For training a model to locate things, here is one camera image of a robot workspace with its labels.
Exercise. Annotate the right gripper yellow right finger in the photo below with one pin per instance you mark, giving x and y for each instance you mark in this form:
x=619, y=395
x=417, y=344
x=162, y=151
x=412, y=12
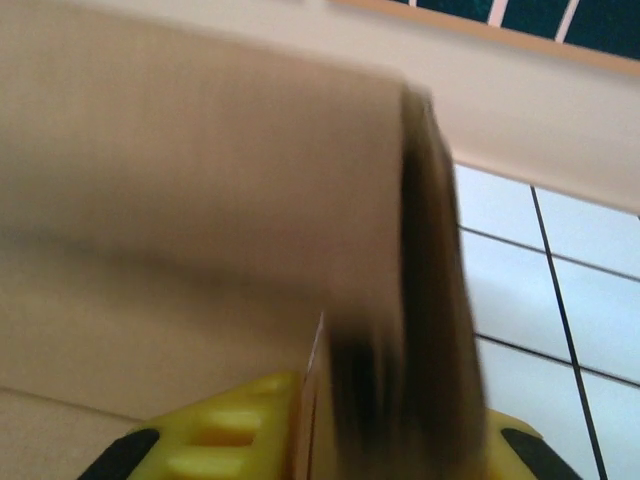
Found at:
x=520, y=450

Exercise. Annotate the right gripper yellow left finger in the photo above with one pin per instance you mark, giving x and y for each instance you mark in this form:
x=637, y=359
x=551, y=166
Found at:
x=225, y=425

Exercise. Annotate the brown cardboard paper box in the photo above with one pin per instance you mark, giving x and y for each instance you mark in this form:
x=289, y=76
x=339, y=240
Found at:
x=200, y=200

